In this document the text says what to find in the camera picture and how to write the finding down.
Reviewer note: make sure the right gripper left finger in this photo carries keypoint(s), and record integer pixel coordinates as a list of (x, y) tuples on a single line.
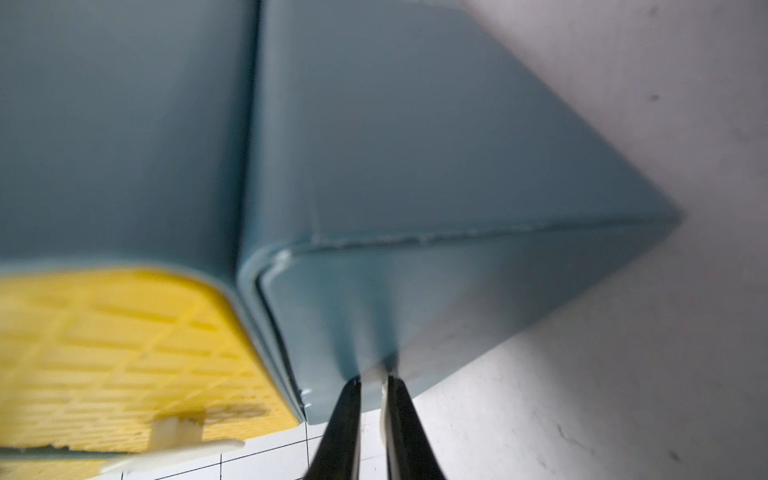
[(338, 454)]

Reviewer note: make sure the teal drawer cabinet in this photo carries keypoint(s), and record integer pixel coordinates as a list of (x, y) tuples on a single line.
[(124, 144)]

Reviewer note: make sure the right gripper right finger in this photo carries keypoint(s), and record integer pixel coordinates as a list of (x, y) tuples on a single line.
[(408, 452)]

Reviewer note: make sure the yellow drawer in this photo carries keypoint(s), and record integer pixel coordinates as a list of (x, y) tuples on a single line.
[(90, 359)]

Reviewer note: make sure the teal drawer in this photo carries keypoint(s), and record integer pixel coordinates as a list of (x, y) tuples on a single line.
[(416, 196)]

